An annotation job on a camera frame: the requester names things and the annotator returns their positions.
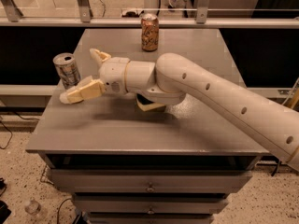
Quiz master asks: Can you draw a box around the silver redbull can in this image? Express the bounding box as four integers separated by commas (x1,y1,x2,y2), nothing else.
53,53,80,90

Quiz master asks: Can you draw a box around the top drawer with knob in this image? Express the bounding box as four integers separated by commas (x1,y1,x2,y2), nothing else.
50,169,252,193

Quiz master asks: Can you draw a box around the grey drawer cabinet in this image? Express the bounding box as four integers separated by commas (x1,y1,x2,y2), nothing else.
25,28,278,224

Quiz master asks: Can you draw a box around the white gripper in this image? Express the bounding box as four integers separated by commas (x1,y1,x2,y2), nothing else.
60,49,130,105

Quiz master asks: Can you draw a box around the black cable on floor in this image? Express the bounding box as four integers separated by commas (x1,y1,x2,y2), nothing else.
0,110,40,151

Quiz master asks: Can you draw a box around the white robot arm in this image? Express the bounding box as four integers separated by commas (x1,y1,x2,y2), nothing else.
60,49,299,171

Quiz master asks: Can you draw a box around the drawer with knob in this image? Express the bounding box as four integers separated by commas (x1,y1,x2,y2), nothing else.
74,194,228,215
50,169,252,193

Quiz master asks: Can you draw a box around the orange soda can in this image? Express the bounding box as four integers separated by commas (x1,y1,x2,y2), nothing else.
141,13,159,51

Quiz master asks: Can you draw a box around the metal window railing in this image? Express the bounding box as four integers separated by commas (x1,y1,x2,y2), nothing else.
0,0,299,29

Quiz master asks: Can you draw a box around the clear plastic bottle on floor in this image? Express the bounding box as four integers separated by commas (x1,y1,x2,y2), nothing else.
24,200,43,220

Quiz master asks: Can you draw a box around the middle drawer with knob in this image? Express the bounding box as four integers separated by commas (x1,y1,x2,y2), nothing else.
74,194,228,215

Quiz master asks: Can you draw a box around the green yellow sponge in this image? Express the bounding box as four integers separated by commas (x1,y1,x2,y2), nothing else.
136,94,166,112

